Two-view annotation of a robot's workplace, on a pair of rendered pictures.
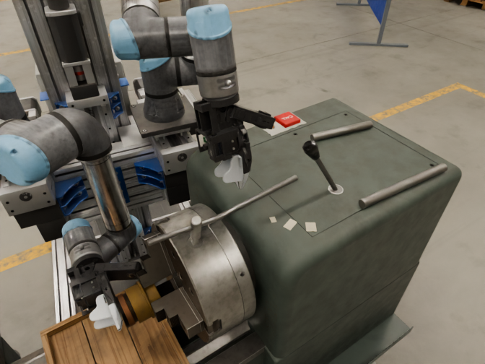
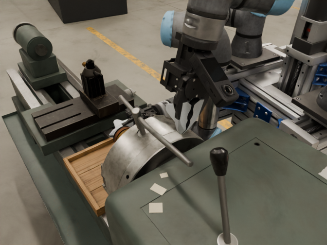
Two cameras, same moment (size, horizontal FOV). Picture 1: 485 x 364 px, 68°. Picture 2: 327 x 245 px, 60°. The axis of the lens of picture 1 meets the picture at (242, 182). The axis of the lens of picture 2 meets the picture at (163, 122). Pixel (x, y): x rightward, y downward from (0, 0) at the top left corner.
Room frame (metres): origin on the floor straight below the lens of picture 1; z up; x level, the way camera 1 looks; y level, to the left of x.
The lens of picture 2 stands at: (0.53, -0.48, 1.73)
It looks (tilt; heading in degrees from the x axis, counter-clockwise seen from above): 39 degrees down; 86
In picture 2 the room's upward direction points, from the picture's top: straight up
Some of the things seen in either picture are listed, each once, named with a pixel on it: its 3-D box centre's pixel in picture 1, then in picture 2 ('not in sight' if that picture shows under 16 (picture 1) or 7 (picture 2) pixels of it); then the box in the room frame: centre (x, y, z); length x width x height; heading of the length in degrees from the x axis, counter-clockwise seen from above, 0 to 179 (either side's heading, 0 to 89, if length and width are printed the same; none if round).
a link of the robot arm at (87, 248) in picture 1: (86, 258); (162, 110); (0.58, 0.40, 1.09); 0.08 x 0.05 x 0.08; 122
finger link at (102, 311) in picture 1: (103, 313); (118, 125); (0.42, 0.31, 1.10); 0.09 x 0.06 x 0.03; 32
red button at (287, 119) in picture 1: (286, 120); not in sight; (0.97, -0.14, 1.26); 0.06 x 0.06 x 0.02; 33
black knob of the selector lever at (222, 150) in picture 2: (310, 150); (219, 160); (0.64, -0.15, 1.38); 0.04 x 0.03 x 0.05; 123
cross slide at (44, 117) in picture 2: not in sight; (84, 109); (0.23, 0.62, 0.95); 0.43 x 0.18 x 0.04; 33
